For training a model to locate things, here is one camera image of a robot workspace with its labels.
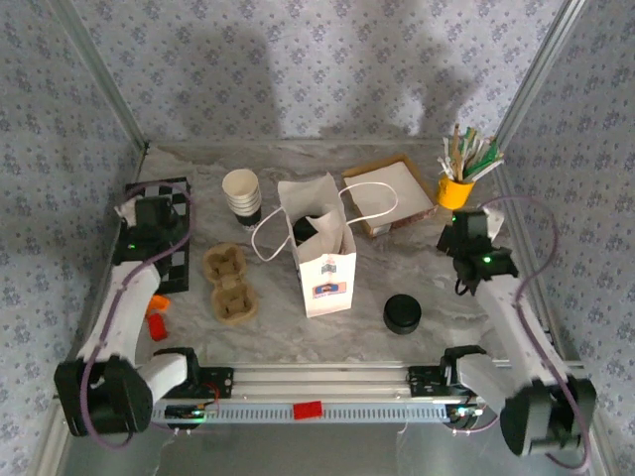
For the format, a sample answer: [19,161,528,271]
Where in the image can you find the brown pulp cup carrier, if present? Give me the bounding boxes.
[201,242,260,327]

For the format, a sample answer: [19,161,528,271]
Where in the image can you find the wooden stirrer stick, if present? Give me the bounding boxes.
[450,122,461,179]

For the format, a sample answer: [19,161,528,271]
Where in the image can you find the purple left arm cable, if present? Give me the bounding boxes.
[80,181,197,450]

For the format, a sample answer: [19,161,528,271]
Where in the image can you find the wide green sachet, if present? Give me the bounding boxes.
[465,140,503,176]

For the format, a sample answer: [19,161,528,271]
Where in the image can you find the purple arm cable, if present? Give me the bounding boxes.
[80,181,197,450]
[448,195,592,472]

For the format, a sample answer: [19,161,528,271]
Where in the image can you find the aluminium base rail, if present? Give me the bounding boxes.
[148,361,594,404]

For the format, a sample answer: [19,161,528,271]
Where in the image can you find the thin green white straw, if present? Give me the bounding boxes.
[458,127,476,168]

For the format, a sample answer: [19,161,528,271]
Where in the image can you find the brown cardboard tray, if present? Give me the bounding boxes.
[340,153,441,239]

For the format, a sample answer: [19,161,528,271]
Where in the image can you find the small lit circuit board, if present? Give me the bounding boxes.
[165,404,219,423]
[445,404,486,425]

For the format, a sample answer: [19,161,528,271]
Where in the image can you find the white paper takeout bag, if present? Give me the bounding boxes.
[251,172,399,319]

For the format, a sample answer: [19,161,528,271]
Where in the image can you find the red plastic block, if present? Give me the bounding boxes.
[147,312,169,343]

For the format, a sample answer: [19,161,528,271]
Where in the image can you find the black grey chessboard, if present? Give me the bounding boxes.
[121,177,192,294]

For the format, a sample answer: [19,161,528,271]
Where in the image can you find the black paper coffee cup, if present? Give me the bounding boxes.
[292,216,319,245]

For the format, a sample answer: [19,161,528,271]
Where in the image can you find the grey slotted cable duct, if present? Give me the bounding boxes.
[151,401,450,425]

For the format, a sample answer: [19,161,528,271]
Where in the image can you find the aluminium frame post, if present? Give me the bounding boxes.
[494,0,589,148]
[47,0,151,153]

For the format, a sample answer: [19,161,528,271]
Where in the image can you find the white paper napkin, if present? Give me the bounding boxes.
[352,162,434,237]

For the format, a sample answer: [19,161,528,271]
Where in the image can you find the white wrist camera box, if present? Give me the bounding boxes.
[483,207,506,240]
[114,200,139,227]

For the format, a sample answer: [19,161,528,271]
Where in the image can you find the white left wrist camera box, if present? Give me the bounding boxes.
[114,200,139,227]

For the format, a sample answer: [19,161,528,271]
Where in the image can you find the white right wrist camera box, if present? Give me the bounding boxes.
[483,207,506,240]

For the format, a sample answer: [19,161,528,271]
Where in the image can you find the stack of paper cups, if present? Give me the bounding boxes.
[221,168,263,232]

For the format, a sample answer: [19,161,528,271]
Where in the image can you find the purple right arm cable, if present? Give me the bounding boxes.
[448,195,592,472]

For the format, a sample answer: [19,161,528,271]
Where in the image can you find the yellow holder cup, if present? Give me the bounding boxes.
[436,176,476,210]

